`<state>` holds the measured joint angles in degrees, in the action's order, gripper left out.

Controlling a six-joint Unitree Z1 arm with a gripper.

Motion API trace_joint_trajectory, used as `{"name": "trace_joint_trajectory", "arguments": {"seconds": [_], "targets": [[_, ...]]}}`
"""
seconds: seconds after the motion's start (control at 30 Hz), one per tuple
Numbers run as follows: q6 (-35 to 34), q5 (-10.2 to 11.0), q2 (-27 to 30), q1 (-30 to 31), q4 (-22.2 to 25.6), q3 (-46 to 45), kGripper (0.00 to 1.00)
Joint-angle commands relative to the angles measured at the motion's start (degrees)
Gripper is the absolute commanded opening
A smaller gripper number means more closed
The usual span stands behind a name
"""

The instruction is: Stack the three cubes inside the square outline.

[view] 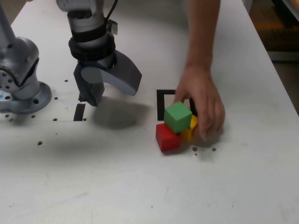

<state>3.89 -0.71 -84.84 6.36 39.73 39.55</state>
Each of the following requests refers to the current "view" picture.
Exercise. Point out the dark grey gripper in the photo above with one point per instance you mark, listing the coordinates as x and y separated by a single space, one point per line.
106 61

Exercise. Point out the green cube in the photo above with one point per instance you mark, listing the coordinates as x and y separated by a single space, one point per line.
177 117

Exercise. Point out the red cube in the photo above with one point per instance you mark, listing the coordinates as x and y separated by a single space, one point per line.
167 138

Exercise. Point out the yellow cube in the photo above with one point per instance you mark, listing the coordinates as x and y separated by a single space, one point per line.
188 134

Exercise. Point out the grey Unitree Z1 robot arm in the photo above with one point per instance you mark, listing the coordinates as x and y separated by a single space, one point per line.
21 58

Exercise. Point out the person's forearm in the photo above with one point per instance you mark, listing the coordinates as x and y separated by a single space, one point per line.
202 32

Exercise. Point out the black tape square outline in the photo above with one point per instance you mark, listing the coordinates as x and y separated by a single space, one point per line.
160 105

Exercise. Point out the person's hand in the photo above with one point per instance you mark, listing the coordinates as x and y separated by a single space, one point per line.
201 93

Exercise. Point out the black tape strip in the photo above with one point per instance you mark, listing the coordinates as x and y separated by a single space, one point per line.
79 113

